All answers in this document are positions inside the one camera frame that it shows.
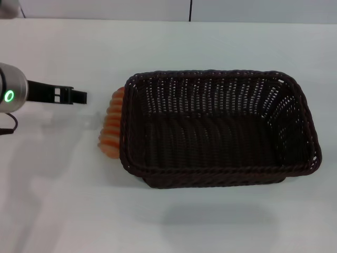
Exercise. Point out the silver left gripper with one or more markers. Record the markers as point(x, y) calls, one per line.
point(14, 88)

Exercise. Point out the orange striped bread loaf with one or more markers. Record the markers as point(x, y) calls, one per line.
point(112, 124)

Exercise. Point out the dark brown woven basket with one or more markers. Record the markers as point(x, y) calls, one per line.
point(218, 147)

